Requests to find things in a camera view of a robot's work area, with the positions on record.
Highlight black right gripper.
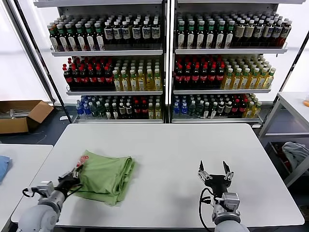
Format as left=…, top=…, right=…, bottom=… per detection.
left=197, top=160, right=235, bottom=194

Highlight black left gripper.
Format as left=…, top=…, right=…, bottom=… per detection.
left=57, top=165, right=84, bottom=192

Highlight green polo shirt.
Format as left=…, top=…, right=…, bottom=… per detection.
left=71, top=149, right=136, bottom=206

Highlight black storage crate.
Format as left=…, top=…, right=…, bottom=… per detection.
left=265, top=141, right=295, bottom=181

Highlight small cola bottle red cap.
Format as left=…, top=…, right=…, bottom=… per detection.
left=141, top=100, right=150, bottom=119
left=134, top=100, right=142, bottom=119
left=239, top=99, right=248, bottom=117
left=232, top=99, right=241, bottom=117

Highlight red cloth item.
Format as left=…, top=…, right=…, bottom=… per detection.
left=278, top=145, right=291, bottom=170

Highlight blue folded cloth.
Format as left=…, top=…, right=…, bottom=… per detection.
left=0, top=156, right=13, bottom=183

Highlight brown cardboard box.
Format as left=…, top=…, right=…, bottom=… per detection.
left=0, top=100, right=55, bottom=135

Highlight black slanted pole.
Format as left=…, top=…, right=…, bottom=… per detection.
left=14, top=0, right=74, bottom=124
left=264, top=31, right=309, bottom=123

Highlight grey metal rods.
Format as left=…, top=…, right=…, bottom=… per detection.
left=0, top=109, right=34, bottom=119

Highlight grey blue cloth pile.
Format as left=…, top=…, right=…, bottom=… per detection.
left=281, top=141, right=309, bottom=174

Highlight yellow juice bottle white cap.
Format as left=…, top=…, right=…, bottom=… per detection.
left=138, top=69, right=147, bottom=92
left=146, top=69, right=155, bottom=92
left=154, top=69, right=163, bottom=91
left=231, top=68, right=243, bottom=89
left=121, top=70, right=131, bottom=92
left=113, top=70, right=123, bottom=92
left=221, top=68, right=235, bottom=89
left=256, top=67, right=269, bottom=89
left=129, top=69, right=139, bottom=92
left=264, top=67, right=277, bottom=89
left=248, top=68, right=260, bottom=89
left=239, top=68, right=252, bottom=89

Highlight grey metal shelf unit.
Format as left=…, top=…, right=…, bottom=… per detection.
left=33, top=0, right=168, bottom=124
left=169, top=0, right=305, bottom=128

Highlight dark tea bottle green collar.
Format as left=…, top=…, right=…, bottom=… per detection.
left=66, top=23, right=78, bottom=52
left=225, top=20, right=236, bottom=48
left=215, top=20, right=226, bottom=48
left=84, top=23, right=96, bottom=52
left=75, top=23, right=87, bottom=52
left=177, top=20, right=186, bottom=49
left=186, top=20, right=196, bottom=49
left=56, top=24, right=68, bottom=52
left=206, top=20, right=216, bottom=49
left=196, top=20, right=206, bottom=49
left=94, top=22, right=106, bottom=51

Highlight dark tea bottle orange collar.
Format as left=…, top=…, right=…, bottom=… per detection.
left=48, top=23, right=59, bottom=52

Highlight dark bottle blue white label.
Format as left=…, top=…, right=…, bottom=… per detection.
left=263, top=19, right=275, bottom=47
left=113, top=21, right=123, bottom=45
left=253, top=19, right=265, bottom=47
left=104, top=21, right=114, bottom=45
left=141, top=20, right=152, bottom=45
left=280, top=20, right=293, bottom=47
left=132, top=21, right=142, bottom=45
left=121, top=21, right=132, bottom=45
left=272, top=19, right=284, bottom=47
left=151, top=20, right=161, bottom=45

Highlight dark bottle beige label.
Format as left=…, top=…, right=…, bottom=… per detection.
left=234, top=19, right=245, bottom=47
left=243, top=19, right=255, bottom=47

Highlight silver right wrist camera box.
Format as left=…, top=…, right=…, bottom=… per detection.
left=221, top=191, right=241, bottom=213

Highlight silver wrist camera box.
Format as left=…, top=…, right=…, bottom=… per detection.
left=35, top=180, right=56, bottom=198
left=221, top=191, right=241, bottom=213

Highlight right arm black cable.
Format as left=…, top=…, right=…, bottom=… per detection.
left=198, top=187, right=218, bottom=231

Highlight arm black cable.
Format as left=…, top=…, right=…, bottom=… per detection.
left=22, top=186, right=40, bottom=198
left=198, top=187, right=218, bottom=231

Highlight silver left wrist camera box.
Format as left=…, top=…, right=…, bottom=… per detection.
left=35, top=180, right=56, bottom=198

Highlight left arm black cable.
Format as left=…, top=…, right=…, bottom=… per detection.
left=22, top=186, right=40, bottom=198

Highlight grey metal frame table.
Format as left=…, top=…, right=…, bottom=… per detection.
left=258, top=91, right=309, bottom=187

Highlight grey slanted frame beam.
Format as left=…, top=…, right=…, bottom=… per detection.
left=4, top=0, right=62, bottom=107

